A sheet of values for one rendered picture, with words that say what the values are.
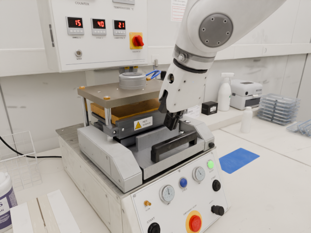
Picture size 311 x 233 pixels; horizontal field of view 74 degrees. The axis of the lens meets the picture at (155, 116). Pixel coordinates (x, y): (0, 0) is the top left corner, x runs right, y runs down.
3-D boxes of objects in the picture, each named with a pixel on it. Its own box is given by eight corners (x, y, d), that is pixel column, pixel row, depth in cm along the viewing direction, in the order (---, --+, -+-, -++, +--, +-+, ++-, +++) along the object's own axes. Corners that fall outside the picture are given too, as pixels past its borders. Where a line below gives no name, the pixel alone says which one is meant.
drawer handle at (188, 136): (150, 160, 50) (150, 145, 48) (191, 141, 59) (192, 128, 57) (155, 163, 48) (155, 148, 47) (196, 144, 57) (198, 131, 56)
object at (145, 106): (91, 115, 65) (88, 85, 62) (146, 102, 78) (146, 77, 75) (120, 132, 53) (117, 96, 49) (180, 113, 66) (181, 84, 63)
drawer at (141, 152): (90, 139, 69) (87, 117, 66) (143, 123, 82) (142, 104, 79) (144, 183, 47) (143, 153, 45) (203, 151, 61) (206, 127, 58)
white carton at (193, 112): (159, 120, 122) (159, 108, 119) (184, 112, 137) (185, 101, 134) (174, 126, 114) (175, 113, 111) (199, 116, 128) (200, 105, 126)
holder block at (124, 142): (94, 129, 67) (93, 122, 66) (143, 115, 79) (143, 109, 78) (121, 148, 55) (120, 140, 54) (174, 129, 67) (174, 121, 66)
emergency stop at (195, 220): (189, 233, 54) (185, 218, 53) (199, 225, 56) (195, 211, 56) (193, 235, 52) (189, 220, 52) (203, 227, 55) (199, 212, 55)
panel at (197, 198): (153, 275, 45) (130, 194, 45) (228, 208, 64) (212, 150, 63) (158, 280, 44) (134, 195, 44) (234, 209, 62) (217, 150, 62)
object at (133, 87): (73, 112, 68) (67, 71, 63) (147, 96, 87) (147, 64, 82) (108, 136, 50) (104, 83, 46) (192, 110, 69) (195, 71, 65)
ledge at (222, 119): (143, 125, 127) (143, 118, 125) (229, 103, 172) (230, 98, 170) (174, 144, 104) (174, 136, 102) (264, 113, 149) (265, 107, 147)
